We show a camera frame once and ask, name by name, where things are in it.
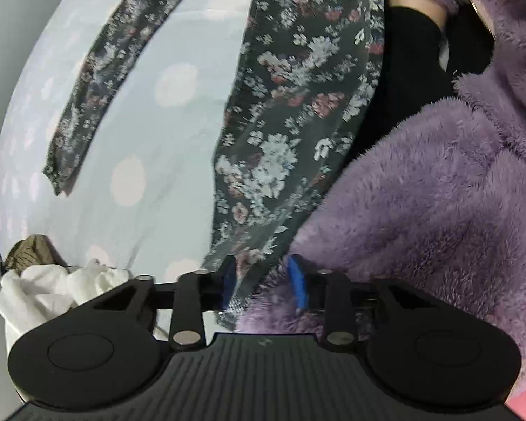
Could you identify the polka dot bed sheet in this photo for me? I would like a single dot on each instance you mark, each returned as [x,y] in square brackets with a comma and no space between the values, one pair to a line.
[143,199]

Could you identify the olive striped garment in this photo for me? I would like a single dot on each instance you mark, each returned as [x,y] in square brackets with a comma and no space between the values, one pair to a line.
[34,250]

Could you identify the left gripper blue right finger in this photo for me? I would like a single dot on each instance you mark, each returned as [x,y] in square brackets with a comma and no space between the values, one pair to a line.
[327,292]

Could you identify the purple fleece jacket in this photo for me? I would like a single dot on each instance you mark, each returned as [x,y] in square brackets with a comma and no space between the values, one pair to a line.
[440,202]

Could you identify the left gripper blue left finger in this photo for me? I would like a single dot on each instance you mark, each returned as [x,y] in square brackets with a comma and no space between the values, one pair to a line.
[196,293]

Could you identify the white cotton garment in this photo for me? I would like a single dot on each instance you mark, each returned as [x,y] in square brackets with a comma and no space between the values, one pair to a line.
[43,292]

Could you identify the dark floral garment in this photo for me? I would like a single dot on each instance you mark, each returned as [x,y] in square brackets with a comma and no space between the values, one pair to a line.
[306,72]

